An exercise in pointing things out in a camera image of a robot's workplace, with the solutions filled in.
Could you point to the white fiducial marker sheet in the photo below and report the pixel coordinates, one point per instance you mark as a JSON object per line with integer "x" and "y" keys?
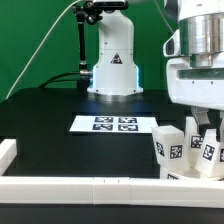
{"x": 113, "y": 124}

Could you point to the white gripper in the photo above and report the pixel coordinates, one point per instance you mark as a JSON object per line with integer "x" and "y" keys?
{"x": 200, "y": 87}

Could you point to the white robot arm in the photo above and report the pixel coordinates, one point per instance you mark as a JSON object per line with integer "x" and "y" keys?
{"x": 195, "y": 52}

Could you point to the black camera on mount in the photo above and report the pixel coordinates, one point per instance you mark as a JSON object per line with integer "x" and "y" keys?
{"x": 110, "y": 4}

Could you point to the white U-shaped boundary frame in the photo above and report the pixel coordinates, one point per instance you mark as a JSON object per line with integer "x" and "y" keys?
{"x": 124, "y": 191}

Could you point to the white round stool seat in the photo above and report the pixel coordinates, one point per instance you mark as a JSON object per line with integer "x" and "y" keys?
{"x": 189, "y": 175}

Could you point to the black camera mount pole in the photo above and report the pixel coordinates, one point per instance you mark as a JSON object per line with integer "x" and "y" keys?
{"x": 87, "y": 13}

